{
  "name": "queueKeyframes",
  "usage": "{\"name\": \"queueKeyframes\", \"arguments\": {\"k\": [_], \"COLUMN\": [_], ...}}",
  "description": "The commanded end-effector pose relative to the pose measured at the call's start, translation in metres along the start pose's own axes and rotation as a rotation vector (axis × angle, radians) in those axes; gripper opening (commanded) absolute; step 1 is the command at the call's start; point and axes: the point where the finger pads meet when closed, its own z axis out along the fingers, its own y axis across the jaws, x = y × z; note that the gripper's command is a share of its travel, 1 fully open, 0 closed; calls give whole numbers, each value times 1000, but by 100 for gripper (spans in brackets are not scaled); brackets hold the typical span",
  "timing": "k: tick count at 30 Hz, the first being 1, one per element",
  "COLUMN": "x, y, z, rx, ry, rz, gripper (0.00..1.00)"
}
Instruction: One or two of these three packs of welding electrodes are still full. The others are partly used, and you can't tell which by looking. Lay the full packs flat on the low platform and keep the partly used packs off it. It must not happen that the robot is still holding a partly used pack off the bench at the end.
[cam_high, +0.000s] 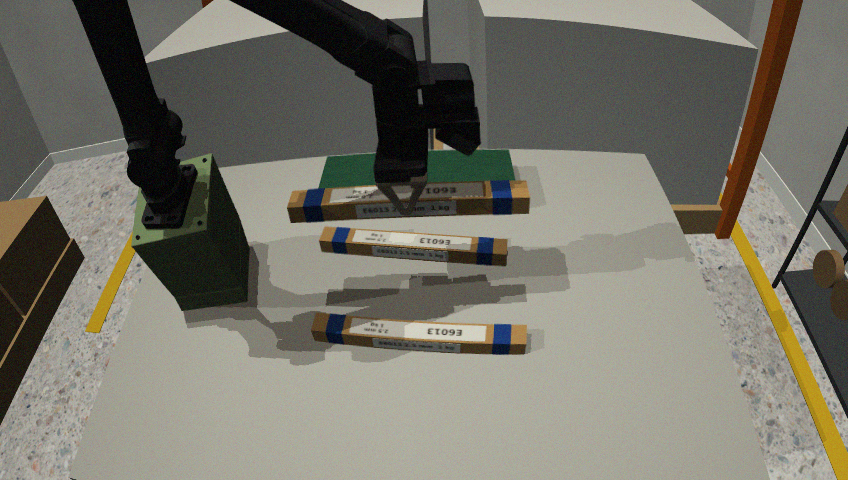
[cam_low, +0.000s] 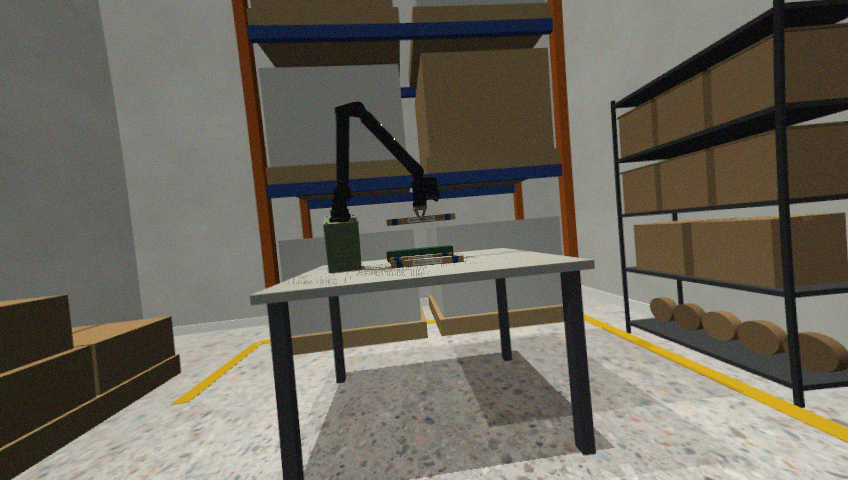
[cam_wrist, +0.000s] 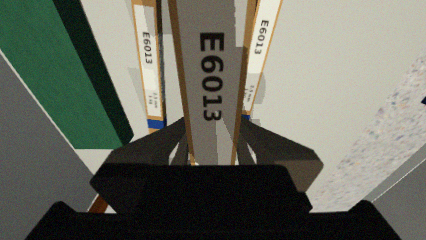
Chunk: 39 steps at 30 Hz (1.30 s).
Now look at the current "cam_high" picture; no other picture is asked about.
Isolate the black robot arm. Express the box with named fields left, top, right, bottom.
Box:
left=73, top=0, right=480, bottom=229

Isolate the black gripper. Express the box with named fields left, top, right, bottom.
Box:
left=373, top=114, right=428, bottom=215

